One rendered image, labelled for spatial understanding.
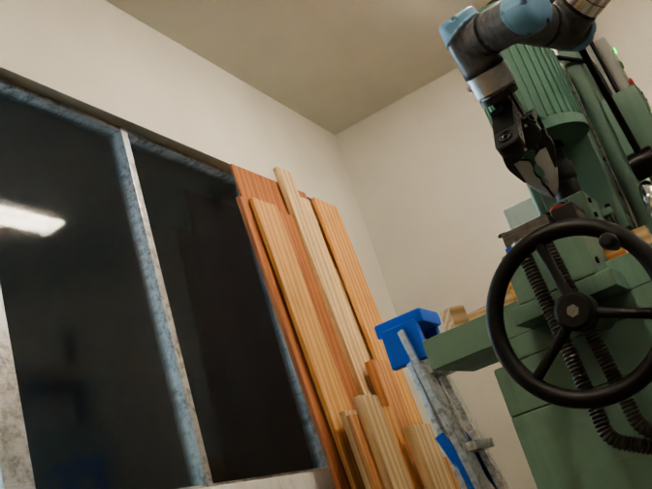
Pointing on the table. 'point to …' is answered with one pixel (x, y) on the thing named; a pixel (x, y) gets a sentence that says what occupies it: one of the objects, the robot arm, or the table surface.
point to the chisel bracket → (585, 205)
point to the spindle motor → (544, 93)
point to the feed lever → (640, 163)
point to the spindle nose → (568, 184)
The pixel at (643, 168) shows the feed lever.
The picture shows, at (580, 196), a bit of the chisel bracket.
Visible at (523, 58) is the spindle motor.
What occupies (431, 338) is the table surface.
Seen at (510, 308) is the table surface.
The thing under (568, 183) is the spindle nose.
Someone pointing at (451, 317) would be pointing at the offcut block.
